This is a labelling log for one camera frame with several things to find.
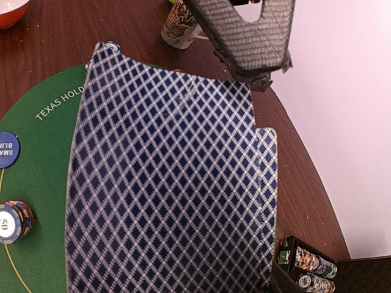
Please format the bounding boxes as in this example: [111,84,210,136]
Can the playing card deck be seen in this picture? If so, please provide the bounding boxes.
[65,43,278,292]

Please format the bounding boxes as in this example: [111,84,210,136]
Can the poker chip stack front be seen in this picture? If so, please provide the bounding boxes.
[1,200,35,245]

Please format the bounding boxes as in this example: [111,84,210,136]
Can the teal chip off mat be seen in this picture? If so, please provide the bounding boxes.
[101,41,122,52]

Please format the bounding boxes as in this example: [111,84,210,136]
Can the chip row in case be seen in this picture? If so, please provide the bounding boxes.
[294,247,338,279]
[296,273,335,293]

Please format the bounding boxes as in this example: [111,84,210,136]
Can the blue small blind button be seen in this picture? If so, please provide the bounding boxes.
[0,131,21,169]

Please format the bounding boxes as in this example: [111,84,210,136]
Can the black poker chip case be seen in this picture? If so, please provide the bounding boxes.
[272,236,390,292]

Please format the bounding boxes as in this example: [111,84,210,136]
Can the decorated ceramic mug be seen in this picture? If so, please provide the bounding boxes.
[161,1,205,49]

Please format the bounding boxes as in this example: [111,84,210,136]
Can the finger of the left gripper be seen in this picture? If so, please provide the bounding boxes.
[185,0,295,92]

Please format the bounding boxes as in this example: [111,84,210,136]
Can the white bowl red outside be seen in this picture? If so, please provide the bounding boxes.
[1,0,30,30]

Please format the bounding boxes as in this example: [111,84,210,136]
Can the round green poker mat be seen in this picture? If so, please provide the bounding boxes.
[1,66,87,292]

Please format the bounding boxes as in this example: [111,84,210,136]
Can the upper chip row in case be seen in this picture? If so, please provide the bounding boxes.
[294,247,338,279]

